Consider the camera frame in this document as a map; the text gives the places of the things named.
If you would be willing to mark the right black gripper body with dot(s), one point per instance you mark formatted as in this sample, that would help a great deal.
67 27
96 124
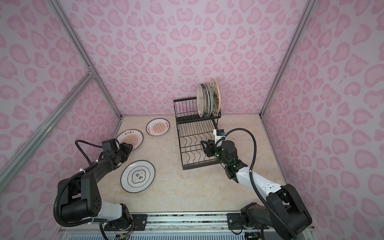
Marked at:
215 152

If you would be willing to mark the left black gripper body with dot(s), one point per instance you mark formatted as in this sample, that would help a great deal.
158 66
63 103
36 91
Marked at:
124 151

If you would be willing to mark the large orange sunburst plate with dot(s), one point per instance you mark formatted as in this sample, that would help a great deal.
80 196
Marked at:
132 136

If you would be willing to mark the white plate dark green rim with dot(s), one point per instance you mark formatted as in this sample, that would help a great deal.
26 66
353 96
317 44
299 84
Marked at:
207 101

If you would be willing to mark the cream plum blossom plate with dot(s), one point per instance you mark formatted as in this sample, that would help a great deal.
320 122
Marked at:
200 101

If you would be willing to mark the mint green flower plate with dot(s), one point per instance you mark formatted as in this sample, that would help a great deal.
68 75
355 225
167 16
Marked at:
211 101

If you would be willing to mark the white star cat plate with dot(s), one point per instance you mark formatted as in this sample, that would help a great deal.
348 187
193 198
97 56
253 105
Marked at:
214 89

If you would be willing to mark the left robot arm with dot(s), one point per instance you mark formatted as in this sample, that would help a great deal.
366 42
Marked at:
79 201

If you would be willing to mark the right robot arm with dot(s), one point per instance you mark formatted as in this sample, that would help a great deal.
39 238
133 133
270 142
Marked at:
282 207

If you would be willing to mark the white plate black cloud outline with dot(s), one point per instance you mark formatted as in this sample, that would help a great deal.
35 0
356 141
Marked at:
138 176

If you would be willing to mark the small orange sunburst plate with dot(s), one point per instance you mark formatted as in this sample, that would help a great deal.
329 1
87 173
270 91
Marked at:
158 127

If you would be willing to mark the black wire dish rack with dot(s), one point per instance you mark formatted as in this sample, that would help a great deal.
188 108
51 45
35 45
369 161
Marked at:
192 129

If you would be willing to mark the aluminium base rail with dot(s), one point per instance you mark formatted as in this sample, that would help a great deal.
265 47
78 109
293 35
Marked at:
176 226

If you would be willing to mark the aluminium frame diagonal strut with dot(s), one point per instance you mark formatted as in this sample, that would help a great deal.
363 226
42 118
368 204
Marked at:
19 160

